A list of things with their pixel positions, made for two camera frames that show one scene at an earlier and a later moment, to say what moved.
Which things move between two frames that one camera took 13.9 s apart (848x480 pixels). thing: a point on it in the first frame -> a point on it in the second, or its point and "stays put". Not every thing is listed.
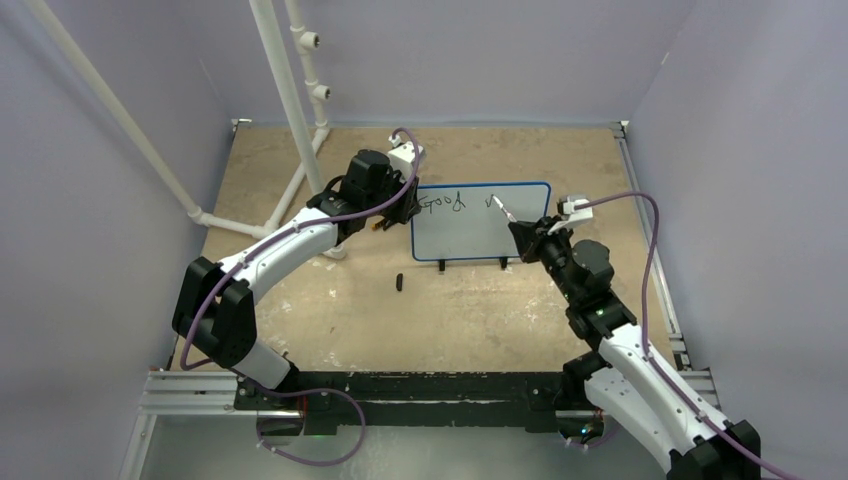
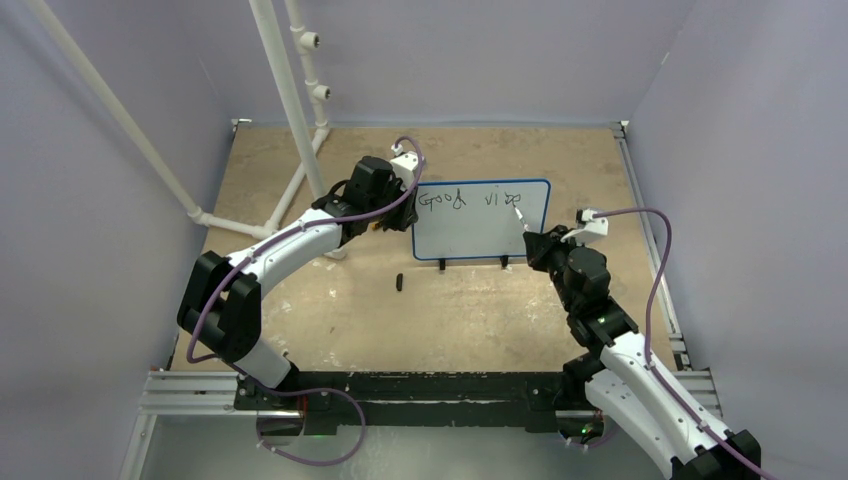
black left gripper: [408, 206] stays put
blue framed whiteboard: [461, 222] stays put
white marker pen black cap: [501, 206] -> [521, 219]
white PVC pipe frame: [307, 41] stays put
